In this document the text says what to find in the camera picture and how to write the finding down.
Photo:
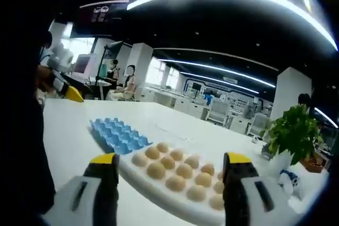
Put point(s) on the white egg holder tray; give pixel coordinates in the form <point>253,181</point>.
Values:
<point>137,178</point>

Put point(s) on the black light stand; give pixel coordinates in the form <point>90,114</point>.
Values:
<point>102,72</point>

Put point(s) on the group of brown eggs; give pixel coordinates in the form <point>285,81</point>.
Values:
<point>182,170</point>

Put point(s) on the person's dark clothing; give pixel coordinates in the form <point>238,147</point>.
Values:
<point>21,130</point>

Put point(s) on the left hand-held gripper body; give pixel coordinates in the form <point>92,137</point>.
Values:
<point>58,84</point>

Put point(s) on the white table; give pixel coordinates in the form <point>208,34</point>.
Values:
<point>79,141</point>

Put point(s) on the small white object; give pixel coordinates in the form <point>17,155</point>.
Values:
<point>255,139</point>

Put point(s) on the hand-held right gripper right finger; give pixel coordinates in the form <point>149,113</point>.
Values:
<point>254,199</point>

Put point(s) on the green potted plant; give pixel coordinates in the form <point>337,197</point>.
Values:
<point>294,130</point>

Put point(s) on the white mesh chair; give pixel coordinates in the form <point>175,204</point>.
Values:
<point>218,112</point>

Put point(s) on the computer monitor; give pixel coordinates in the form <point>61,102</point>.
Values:
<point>83,64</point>

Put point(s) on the hanging dark display sign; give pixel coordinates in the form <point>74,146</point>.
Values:
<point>103,11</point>

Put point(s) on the blue egg tray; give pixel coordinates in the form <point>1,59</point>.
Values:
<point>119,136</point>

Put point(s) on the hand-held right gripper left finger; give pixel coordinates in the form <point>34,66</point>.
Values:
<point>79,197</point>

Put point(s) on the blue white toy figure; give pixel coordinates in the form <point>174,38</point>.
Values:
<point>290,181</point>

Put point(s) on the person's left hand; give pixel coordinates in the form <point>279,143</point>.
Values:
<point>44,77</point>

